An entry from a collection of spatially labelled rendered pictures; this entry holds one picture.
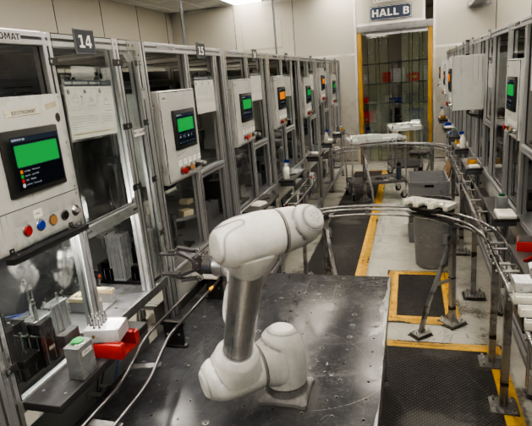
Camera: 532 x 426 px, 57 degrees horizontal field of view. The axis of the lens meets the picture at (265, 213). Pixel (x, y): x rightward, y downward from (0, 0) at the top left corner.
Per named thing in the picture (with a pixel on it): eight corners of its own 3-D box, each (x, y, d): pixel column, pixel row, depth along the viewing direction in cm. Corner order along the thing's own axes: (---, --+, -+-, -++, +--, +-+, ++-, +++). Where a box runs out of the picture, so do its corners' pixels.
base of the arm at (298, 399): (317, 374, 194) (316, 362, 192) (306, 410, 173) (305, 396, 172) (272, 370, 199) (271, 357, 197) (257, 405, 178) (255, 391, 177)
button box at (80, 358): (84, 380, 162) (78, 348, 159) (64, 378, 164) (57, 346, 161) (98, 367, 169) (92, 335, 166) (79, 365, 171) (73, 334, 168)
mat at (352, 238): (357, 318, 376) (357, 316, 376) (282, 314, 393) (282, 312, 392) (388, 170, 916) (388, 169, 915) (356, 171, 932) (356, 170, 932)
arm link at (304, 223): (298, 210, 153) (260, 218, 148) (325, 190, 137) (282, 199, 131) (311, 249, 151) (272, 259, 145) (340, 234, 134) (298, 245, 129)
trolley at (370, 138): (351, 203, 708) (348, 135, 682) (344, 193, 762) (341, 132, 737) (412, 197, 709) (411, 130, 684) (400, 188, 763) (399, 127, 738)
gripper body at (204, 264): (218, 270, 200) (197, 270, 202) (216, 251, 197) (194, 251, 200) (211, 278, 193) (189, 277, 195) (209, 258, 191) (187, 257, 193)
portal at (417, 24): (431, 162, 953) (432, 18, 885) (360, 164, 992) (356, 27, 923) (431, 161, 962) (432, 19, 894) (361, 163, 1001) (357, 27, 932)
